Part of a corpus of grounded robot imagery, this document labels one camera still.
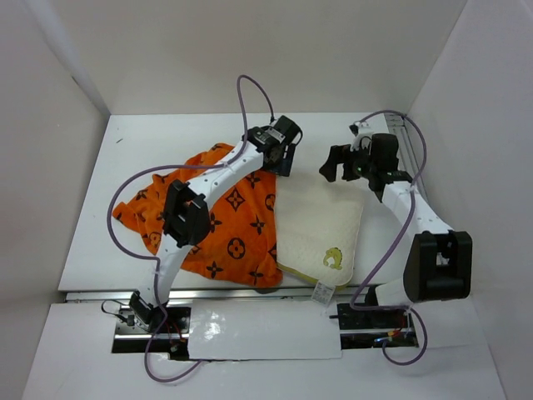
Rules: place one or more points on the white cover plate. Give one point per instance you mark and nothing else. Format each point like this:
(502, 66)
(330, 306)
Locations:
(242, 330)

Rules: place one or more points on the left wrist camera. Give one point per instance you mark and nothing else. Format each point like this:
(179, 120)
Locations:
(286, 131)

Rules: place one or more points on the aluminium side rail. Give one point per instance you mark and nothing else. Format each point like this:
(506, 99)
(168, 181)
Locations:
(407, 137)

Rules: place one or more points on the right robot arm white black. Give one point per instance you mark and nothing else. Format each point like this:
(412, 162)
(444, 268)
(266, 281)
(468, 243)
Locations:
(438, 265)

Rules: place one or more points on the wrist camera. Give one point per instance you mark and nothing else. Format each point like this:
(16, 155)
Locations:
(360, 130)
(286, 131)

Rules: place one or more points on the cream white pillow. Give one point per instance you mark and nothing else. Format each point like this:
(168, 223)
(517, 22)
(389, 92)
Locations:
(317, 227)

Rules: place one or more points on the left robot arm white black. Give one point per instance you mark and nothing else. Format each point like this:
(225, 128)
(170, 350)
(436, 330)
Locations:
(186, 213)

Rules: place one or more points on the orange patterned pillowcase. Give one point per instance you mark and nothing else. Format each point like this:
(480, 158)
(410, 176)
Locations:
(241, 245)

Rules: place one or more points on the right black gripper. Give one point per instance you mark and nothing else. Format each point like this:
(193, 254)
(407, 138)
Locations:
(339, 154)

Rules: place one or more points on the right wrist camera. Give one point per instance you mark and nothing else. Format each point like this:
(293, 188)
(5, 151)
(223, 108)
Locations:
(360, 130)

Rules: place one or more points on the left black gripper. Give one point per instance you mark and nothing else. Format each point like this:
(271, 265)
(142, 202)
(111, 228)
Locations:
(281, 167)

